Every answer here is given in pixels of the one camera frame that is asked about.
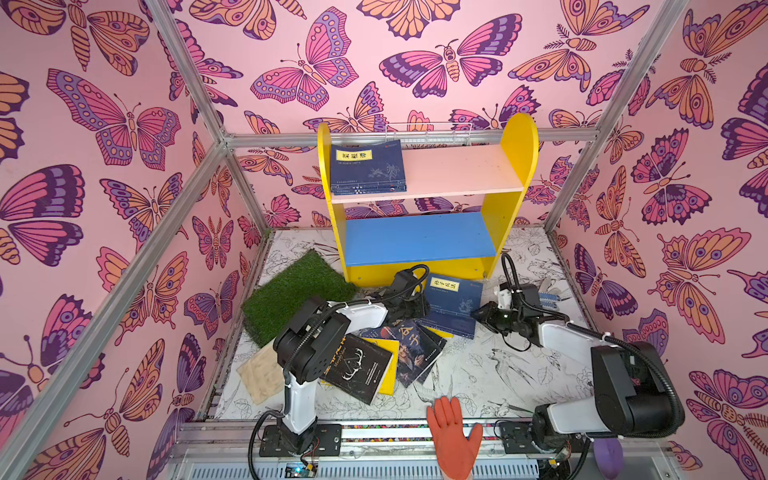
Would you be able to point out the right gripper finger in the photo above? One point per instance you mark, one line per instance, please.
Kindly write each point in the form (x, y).
(487, 310)
(488, 318)

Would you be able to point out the yellow pink blue bookshelf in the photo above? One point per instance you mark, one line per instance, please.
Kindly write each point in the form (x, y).
(454, 213)

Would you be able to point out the purple plastic scoop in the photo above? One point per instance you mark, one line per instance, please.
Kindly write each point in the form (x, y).
(609, 457)

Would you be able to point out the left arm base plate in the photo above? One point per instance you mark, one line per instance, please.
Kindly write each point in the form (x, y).
(319, 440)

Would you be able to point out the aluminium rail base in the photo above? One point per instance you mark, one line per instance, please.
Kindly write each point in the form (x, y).
(395, 449)

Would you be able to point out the beige cloth glove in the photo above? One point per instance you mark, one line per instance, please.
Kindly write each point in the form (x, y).
(262, 375)

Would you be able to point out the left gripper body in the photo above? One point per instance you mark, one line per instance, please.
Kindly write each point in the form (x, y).
(413, 308)

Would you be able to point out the thin yellow book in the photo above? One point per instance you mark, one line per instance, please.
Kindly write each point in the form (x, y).
(388, 382)

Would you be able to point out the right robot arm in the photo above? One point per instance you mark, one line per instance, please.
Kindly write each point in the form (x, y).
(632, 395)

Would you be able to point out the green artificial grass mat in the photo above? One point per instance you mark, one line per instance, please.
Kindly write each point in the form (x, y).
(270, 307)

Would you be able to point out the navy book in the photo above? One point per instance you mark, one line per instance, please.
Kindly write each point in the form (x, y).
(368, 188)
(456, 326)
(451, 297)
(377, 163)

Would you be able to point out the black book yellow title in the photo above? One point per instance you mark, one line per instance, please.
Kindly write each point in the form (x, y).
(358, 368)

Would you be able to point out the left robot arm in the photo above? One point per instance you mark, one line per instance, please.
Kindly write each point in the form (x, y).
(312, 336)

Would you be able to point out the red rubber glove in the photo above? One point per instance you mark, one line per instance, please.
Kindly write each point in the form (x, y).
(456, 453)

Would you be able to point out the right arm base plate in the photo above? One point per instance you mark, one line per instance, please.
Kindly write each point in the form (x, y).
(522, 435)

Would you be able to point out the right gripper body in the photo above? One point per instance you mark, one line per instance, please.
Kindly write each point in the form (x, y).
(498, 318)

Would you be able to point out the dark purple cover book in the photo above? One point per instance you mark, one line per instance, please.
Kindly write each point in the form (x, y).
(418, 349)

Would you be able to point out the green circuit board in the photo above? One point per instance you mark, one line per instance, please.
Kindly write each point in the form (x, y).
(299, 470)

